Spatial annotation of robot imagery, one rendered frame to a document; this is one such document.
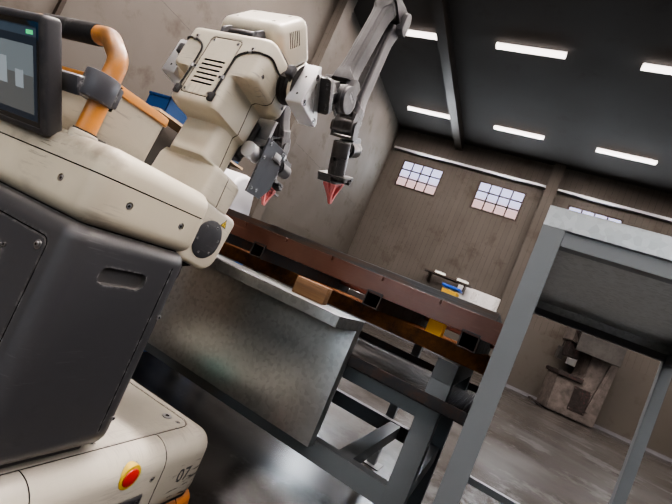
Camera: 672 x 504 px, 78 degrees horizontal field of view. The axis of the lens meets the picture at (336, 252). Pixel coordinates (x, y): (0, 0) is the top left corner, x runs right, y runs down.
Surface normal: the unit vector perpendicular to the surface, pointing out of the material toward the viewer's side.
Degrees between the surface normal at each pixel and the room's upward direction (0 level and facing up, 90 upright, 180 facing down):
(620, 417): 90
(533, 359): 90
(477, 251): 90
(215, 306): 90
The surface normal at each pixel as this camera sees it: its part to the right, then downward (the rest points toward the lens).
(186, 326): -0.37, -0.22
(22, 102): -0.47, 0.20
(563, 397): -0.15, -0.14
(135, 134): 0.84, 0.37
